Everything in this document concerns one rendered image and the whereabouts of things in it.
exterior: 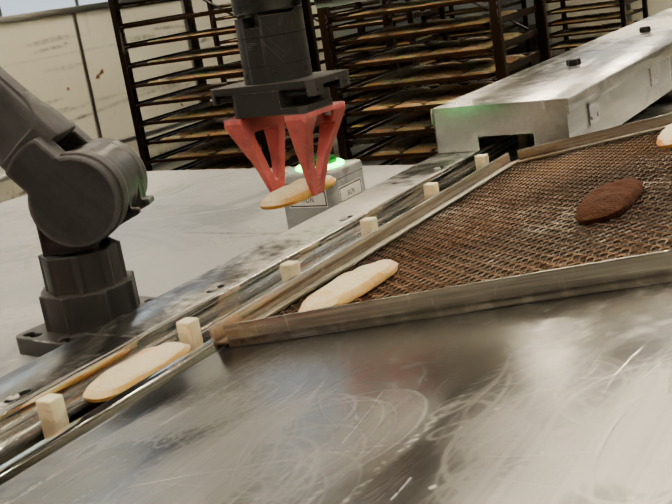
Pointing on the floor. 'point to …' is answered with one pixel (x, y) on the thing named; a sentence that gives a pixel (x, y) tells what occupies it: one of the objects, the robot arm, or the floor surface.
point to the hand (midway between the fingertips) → (296, 185)
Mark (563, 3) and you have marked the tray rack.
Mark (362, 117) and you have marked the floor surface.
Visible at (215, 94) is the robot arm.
